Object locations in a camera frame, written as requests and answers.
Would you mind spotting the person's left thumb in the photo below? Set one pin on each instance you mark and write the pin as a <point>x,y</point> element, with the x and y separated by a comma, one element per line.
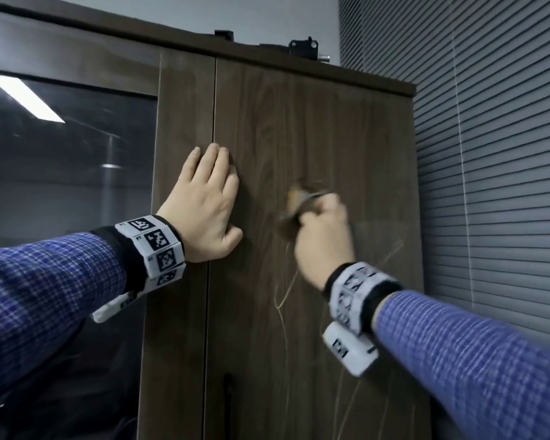
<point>231,237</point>

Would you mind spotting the grey window blinds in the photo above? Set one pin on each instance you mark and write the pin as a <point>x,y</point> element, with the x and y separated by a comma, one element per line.
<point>499,155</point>

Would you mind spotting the person's right forearm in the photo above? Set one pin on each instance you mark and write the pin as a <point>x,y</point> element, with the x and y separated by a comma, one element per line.
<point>467,371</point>

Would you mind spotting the person's left forearm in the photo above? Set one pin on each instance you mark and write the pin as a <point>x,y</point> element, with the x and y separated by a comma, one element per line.
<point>41,297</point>

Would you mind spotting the wrist marker band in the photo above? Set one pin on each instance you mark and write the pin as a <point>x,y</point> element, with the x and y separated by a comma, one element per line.
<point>158,249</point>
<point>355,293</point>

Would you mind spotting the person's right fingers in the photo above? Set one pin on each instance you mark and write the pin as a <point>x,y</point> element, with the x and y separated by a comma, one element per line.
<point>330,210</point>

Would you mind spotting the right wrist marker band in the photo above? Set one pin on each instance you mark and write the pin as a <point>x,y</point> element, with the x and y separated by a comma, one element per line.
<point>355,293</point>

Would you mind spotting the dark brown wooden cabinet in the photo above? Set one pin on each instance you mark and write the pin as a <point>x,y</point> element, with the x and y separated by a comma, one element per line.
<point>302,109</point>

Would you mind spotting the person's left hand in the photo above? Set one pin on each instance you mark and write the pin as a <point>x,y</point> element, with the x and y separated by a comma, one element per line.
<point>201,215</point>

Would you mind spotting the small black metal bracket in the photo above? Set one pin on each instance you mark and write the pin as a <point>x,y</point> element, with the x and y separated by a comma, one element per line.
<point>224,34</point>

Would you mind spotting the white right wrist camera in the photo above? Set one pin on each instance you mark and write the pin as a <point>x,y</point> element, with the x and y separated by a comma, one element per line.
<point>350,350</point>

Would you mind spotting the person's left middle finger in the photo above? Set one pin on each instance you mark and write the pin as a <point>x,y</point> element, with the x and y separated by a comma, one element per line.
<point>221,169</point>

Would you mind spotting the left wrist marker band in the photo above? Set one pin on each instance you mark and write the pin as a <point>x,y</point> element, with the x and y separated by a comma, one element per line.
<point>158,249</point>

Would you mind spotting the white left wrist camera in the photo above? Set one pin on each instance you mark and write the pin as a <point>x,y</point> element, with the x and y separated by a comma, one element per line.
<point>112,308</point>

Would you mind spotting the glass cabinet door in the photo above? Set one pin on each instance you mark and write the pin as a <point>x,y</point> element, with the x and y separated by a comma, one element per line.
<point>73,155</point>

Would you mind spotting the black bracket with bolt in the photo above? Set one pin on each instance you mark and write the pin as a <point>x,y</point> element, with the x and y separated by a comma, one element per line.
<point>304,46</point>

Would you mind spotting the brown wooden cabinet door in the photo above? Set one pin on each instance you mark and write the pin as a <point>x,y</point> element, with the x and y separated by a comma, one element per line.
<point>330,132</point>

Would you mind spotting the person's left little finger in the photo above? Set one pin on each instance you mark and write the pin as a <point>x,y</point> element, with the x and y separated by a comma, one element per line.
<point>190,167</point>

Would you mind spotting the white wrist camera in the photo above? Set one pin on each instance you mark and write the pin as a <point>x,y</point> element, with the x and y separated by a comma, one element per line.
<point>350,350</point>
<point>112,308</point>

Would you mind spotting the person's right hand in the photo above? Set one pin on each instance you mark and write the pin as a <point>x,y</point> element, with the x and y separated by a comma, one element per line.
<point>323,247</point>

